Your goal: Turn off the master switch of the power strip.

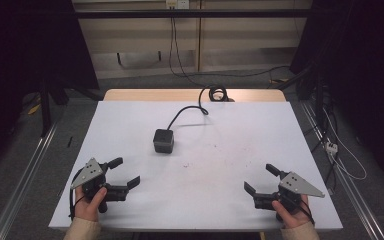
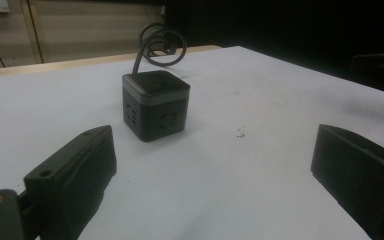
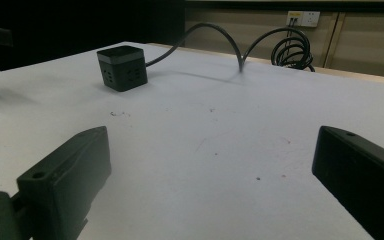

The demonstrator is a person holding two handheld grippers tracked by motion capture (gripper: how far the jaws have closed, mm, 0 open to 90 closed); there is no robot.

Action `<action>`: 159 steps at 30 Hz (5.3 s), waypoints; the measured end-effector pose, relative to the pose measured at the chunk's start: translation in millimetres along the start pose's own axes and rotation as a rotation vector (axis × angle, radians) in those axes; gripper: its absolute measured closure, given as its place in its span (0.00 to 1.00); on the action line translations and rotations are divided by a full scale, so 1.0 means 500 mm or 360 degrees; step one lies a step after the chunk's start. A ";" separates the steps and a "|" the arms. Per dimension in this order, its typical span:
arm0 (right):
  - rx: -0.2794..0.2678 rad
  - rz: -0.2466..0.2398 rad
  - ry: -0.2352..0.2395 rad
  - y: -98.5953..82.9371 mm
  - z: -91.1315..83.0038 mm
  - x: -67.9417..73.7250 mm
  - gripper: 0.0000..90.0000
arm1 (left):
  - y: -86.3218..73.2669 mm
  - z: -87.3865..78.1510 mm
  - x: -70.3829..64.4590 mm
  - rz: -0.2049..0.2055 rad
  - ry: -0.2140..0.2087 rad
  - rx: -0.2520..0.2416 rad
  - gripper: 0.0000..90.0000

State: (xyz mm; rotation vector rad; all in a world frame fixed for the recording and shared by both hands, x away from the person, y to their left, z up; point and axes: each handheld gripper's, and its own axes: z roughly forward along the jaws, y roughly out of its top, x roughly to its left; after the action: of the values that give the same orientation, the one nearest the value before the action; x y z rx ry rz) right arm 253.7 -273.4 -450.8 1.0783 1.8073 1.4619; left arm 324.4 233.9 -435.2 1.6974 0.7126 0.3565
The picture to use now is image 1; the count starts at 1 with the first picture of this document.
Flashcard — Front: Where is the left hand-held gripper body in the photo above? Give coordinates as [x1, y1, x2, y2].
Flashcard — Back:
[70, 157, 130, 214]

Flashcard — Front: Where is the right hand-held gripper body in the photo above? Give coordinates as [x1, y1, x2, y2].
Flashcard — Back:
[252, 170, 326, 215]

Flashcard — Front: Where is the person's right hand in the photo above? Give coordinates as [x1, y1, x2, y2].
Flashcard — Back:
[271, 195, 313, 230]

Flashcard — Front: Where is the person's left hand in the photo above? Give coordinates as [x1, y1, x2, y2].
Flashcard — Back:
[74, 185, 108, 223]

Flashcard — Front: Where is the black cube power adapter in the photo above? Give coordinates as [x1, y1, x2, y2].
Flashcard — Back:
[152, 128, 175, 155]

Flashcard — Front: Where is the white power plug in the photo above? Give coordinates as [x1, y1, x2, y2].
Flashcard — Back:
[325, 140, 340, 156]

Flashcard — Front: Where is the black metal stand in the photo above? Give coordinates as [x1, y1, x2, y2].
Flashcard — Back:
[38, 79, 54, 138]

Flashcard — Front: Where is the yellow floor tape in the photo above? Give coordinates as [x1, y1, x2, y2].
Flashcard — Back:
[27, 102, 43, 116]

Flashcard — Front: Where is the black curtain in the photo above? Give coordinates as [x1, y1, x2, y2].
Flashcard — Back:
[289, 0, 384, 191]
[0, 0, 100, 183]

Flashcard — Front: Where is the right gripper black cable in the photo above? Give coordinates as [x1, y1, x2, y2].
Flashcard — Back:
[291, 195, 316, 226]

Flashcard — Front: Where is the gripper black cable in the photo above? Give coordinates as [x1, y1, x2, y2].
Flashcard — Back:
[68, 168, 86, 222]
[291, 195, 316, 226]

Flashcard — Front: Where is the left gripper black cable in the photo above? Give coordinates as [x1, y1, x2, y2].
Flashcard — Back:
[68, 168, 86, 222]

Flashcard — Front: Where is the aluminium floor rail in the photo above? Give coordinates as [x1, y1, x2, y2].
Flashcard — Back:
[0, 122, 58, 240]
[300, 100, 384, 240]

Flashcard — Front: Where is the white floor cable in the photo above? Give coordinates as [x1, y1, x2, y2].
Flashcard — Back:
[322, 106, 368, 182]

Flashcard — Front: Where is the black adapter cable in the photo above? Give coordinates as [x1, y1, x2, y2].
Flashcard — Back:
[166, 84, 230, 131]

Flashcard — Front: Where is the black hanging wall cable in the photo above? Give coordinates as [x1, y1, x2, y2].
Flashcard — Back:
[168, 16, 292, 88]

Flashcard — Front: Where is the black horizontal frame bar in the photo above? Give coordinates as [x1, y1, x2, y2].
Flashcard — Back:
[74, 8, 315, 19]

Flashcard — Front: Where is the white wall socket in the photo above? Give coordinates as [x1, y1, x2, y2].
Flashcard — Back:
[165, 0, 191, 10]

